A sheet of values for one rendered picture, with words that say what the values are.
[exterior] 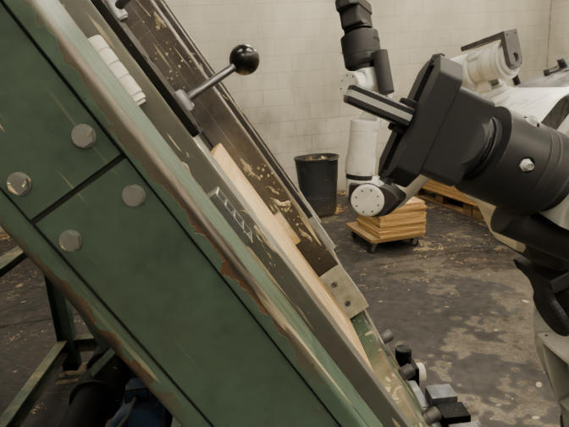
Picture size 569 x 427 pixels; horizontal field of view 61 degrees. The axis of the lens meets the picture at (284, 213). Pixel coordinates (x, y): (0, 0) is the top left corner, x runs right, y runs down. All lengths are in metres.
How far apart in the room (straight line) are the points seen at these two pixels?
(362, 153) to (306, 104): 5.21
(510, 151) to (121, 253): 0.33
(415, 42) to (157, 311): 6.71
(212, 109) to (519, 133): 0.65
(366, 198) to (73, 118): 0.89
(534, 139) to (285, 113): 5.86
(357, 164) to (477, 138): 0.72
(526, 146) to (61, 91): 0.37
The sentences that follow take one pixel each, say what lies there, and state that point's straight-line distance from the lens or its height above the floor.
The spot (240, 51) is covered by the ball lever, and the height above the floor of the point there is 1.45.
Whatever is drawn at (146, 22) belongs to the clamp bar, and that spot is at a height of 1.54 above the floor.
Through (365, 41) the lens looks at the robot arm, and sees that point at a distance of 1.17.
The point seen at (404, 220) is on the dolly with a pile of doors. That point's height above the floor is 0.26.
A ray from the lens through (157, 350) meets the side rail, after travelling 0.37.
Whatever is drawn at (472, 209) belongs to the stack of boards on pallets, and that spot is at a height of 0.09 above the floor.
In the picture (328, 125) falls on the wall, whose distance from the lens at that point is 6.46.
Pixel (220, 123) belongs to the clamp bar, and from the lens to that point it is 0.99.
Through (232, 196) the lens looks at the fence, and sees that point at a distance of 0.58.
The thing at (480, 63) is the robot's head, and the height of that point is 1.42.
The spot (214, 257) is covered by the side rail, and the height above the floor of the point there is 1.30.
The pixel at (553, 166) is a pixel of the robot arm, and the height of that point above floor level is 1.32.
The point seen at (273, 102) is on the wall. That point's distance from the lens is 6.25.
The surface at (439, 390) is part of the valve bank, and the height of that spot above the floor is 0.76.
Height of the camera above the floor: 1.40
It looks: 14 degrees down
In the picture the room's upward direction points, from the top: 4 degrees counter-clockwise
